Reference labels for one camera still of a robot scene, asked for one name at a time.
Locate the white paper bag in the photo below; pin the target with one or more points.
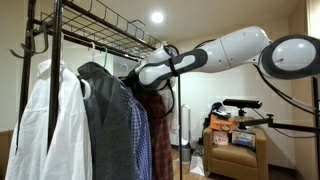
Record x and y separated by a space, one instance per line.
197 165

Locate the white plastic hanger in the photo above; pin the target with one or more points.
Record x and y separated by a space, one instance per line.
91 50

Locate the white shirt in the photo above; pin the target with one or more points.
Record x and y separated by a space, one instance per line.
73 140

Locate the black stereo camera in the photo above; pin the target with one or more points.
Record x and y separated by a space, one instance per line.
241 103

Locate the blue fine-check shirt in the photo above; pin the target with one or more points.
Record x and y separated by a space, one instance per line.
130 110

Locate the white red small box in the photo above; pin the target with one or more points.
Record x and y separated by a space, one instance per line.
220 138

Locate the tan leather armchair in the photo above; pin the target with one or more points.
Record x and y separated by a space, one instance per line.
233 156

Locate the teal plastic hanger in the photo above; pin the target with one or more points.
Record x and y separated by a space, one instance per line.
105 55

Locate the red black plaid shirt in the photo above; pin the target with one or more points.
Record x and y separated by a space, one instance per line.
161 143

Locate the dark blue cap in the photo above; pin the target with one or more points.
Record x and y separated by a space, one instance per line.
218 108

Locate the dark grey jacket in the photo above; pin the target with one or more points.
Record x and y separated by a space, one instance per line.
110 133

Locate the orange cardboard box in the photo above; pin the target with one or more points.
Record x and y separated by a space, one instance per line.
220 123

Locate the black stand pole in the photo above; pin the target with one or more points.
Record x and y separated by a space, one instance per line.
316 150

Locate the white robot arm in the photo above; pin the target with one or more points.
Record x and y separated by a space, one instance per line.
233 50

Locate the round ceiling light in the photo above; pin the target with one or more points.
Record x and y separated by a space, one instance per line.
157 17

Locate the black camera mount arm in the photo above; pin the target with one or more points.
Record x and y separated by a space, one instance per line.
290 126

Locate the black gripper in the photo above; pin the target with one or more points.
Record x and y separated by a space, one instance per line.
134 81

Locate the box with blue picture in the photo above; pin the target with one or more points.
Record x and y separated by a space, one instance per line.
243 138

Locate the black metal garment rack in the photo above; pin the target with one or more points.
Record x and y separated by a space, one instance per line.
55 100

